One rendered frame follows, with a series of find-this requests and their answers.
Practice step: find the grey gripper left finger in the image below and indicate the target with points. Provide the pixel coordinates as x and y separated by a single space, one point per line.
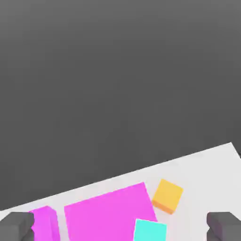
16 226

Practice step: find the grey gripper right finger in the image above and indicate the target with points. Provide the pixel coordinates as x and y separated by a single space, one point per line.
225 226

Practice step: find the small magenta cube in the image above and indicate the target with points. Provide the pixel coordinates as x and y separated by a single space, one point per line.
45 224

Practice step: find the small orange cube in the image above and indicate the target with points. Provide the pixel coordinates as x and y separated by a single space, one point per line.
167 194

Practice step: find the small cyan cube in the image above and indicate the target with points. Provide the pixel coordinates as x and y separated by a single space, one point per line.
149 230

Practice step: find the large magenta box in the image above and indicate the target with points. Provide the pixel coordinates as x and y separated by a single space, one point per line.
107 212

